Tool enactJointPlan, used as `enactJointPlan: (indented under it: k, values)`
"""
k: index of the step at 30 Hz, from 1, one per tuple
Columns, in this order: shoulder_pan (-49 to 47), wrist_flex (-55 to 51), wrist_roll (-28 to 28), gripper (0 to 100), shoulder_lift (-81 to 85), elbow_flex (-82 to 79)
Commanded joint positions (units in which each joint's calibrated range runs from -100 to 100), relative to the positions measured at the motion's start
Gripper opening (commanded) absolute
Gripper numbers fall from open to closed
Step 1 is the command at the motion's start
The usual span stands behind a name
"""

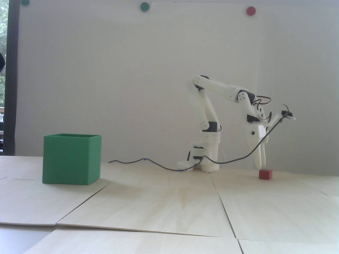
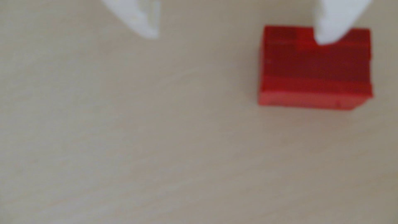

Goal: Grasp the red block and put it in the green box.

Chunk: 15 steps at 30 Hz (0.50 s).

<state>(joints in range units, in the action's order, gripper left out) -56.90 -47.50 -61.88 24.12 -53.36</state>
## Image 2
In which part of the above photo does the red block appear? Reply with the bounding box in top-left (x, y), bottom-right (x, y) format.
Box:
top-left (258, 26), bottom-right (374, 111)

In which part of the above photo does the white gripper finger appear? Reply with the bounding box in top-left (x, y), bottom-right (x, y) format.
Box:
top-left (314, 0), bottom-right (372, 46)
top-left (101, 0), bottom-right (160, 39)

